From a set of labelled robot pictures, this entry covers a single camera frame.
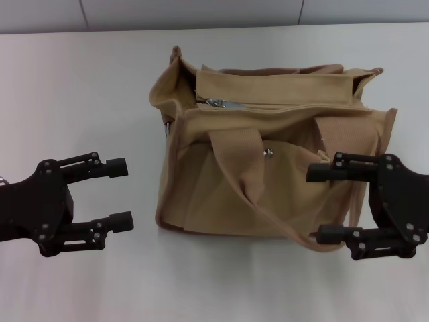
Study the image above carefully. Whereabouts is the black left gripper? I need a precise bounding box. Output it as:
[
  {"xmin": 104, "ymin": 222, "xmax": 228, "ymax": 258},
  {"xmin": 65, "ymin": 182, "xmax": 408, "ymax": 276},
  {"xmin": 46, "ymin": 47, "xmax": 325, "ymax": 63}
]
[{"xmin": 0, "ymin": 151, "xmax": 135, "ymax": 258}]

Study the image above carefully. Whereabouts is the silver zipper pull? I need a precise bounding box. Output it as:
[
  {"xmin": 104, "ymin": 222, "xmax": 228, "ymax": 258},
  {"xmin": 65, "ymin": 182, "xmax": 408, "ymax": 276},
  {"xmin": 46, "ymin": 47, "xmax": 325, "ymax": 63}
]
[{"xmin": 205, "ymin": 97, "xmax": 246, "ymax": 110}]

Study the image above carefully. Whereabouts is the khaki canvas food bag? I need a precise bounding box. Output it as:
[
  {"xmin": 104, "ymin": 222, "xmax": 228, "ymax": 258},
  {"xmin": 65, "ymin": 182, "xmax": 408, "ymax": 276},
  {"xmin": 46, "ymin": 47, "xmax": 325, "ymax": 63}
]
[{"xmin": 147, "ymin": 46, "xmax": 399, "ymax": 253}]

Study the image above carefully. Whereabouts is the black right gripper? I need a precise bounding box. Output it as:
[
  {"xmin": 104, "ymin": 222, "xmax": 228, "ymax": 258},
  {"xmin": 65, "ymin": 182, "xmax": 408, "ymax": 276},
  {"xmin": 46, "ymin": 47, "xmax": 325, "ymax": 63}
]
[{"xmin": 306, "ymin": 152, "xmax": 429, "ymax": 261}]

